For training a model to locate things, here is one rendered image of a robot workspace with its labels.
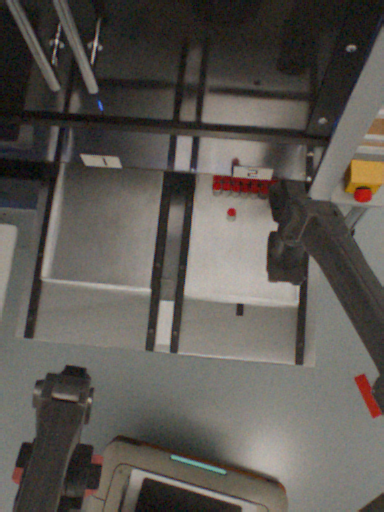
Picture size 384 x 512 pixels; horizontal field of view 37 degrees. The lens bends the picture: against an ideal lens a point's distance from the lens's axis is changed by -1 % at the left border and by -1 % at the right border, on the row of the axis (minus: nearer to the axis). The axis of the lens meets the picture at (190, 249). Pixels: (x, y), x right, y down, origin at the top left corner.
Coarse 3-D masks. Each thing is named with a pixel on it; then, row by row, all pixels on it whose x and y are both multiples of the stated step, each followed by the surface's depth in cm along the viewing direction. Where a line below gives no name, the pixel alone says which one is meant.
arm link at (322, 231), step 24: (312, 216) 90; (336, 216) 92; (312, 240) 89; (336, 240) 86; (336, 264) 84; (360, 264) 82; (336, 288) 83; (360, 288) 78; (360, 312) 78; (360, 336) 77
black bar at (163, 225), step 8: (168, 192) 141; (168, 200) 141; (168, 208) 140; (160, 216) 140; (168, 216) 141; (160, 224) 139; (160, 232) 139; (160, 240) 138; (160, 248) 138; (160, 256) 137; (160, 264) 137; (160, 272) 136; (152, 288) 135; (152, 296) 135; (152, 304) 134; (152, 312) 134; (152, 320) 133; (152, 328) 133; (152, 336) 132; (152, 344) 132
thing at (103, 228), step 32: (64, 192) 144; (96, 192) 144; (128, 192) 143; (160, 192) 140; (64, 224) 142; (96, 224) 142; (128, 224) 141; (64, 256) 140; (96, 256) 140; (128, 256) 139; (128, 288) 136
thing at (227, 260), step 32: (192, 224) 137; (224, 224) 140; (256, 224) 140; (192, 256) 139; (224, 256) 138; (256, 256) 138; (192, 288) 137; (224, 288) 136; (256, 288) 136; (288, 288) 136
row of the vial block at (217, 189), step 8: (216, 184) 138; (224, 184) 138; (216, 192) 139; (224, 192) 139; (232, 192) 139; (240, 192) 140; (248, 192) 139; (256, 192) 137; (264, 192) 137; (264, 200) 141
